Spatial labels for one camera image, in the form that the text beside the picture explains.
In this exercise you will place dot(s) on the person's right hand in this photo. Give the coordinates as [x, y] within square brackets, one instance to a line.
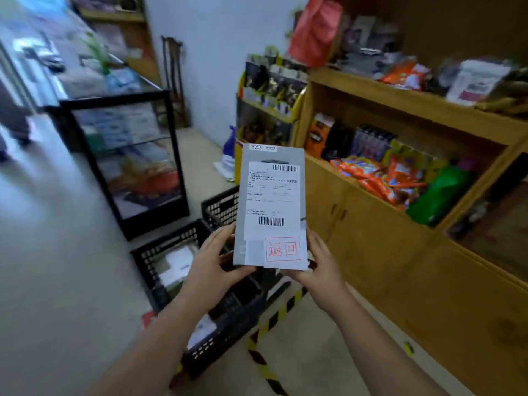
[326, 284]

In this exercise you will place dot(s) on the person's left hand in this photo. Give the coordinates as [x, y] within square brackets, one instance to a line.
[210, 280]

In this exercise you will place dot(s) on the brown taped cardboard parcel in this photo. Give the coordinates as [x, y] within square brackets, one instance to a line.
[177, 263]

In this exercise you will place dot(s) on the black crate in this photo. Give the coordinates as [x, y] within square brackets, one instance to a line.
[239, 317]
[220, 206]

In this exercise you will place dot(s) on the red stamped white sticker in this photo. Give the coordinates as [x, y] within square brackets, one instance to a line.
[282, 249]

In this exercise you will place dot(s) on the person's left forearm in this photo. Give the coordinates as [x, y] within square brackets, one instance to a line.
[152, 354]

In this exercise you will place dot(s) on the person's right forearm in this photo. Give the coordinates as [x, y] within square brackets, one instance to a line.
[379, 354]

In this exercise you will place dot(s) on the yellow cardboard display stand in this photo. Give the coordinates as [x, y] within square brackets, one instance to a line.
[268, 111]

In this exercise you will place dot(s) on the wooden cupboard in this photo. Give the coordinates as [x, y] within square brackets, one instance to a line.
[412, 276]

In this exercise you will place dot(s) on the pile of orange snack packets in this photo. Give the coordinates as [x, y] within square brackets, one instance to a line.
[379, 181]

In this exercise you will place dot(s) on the black glass display cabinet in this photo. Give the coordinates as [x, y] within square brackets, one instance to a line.
[136, 169]

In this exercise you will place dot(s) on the green plastic bottle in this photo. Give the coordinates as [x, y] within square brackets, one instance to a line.
[437, 197]

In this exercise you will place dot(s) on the black snack packet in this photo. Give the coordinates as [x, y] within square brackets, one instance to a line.
[338, 142]

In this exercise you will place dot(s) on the row of purple packets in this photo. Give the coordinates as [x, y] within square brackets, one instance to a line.
[371, 142]

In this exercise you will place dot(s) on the row of yellow green packets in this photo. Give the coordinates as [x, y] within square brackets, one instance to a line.
[416, 158]

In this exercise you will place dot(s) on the dark upright poles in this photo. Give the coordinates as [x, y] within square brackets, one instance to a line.
[173, 78]

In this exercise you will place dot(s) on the blue plastic packet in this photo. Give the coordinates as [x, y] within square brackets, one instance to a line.
[123, 80]

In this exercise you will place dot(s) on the orange white snack bag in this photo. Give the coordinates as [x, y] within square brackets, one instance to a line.
[406, 74]

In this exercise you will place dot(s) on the pile of grey packets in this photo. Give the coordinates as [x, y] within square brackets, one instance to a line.
[363, 49]

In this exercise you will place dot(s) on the red plastic bag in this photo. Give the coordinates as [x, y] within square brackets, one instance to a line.
[315, 32]

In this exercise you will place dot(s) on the wooden wall shelf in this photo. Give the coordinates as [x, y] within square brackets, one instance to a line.
[132, 37]

